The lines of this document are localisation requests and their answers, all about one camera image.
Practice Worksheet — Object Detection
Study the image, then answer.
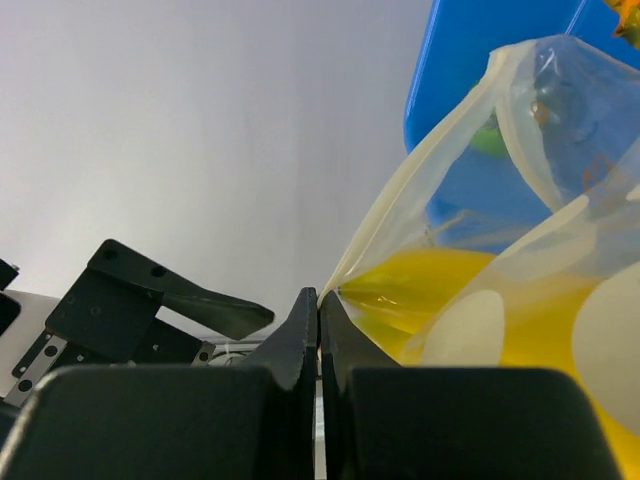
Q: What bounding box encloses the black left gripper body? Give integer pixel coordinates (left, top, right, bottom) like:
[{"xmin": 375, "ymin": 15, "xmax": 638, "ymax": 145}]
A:
[{"xmin": 1, "ymin": 261, "xmax": 214, "ymax": 408}]

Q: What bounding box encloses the green toy watermelon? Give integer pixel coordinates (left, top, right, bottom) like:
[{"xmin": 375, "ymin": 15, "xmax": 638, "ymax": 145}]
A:
[{"xmin": 469, "ymin": 112, "xmax": 508, "ymax": 158}]

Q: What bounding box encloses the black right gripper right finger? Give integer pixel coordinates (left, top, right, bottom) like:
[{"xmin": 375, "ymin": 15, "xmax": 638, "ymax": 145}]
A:
[{"xmin": 319, "ymin": 294, "xmax": 621, "ymax": 479}]

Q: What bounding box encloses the blue plastic bin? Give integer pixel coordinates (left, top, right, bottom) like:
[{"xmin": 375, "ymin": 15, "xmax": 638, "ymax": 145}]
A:
[{"xmin": 404, "ymin": 1, "xmax": 639, "ymax": 253}]

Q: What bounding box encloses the orange toy pineapple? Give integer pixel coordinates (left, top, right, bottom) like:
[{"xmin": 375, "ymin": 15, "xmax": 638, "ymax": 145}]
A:
[{"xmin": 604, "ymin": 0, "xmax": 640, "ymax": 49}]

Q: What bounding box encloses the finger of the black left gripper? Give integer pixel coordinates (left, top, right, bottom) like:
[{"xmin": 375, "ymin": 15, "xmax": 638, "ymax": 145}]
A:
[{"xmin": 45, "ymin": 239, "xmax": 275, "ymax": 363}]

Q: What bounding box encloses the clear dotted zip top bag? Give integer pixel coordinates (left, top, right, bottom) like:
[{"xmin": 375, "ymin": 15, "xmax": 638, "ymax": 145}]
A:
[{"xmin": 326, "ymin": 35, "xmax": 639, "ymax": 465}]

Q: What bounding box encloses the yellow toy banana bunch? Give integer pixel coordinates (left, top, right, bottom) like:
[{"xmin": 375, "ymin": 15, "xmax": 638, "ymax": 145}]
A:
[{"xmin": 338, "ymin": 248, "xmax": 639, "ymax": 458}]

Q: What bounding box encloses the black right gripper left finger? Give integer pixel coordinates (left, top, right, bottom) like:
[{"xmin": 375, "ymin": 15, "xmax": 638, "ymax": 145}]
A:
[{"xmin": 1, "ymin": 287, "xmax": 318, "ymax": 479}]

